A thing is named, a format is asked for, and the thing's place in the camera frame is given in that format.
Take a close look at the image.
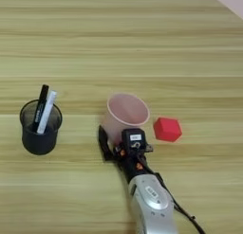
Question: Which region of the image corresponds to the red polyhedron block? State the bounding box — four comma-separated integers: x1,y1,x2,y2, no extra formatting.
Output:
153,117,183,143

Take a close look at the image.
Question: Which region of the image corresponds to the pink plastic cup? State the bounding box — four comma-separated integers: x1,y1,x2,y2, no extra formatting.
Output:
101,92,151,145

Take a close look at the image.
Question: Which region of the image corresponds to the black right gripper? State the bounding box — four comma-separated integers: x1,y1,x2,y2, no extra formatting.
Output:
97,124,157,185

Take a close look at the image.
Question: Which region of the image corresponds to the black mesh pen holder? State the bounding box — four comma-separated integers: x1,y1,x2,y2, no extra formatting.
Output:
19,99,64,156

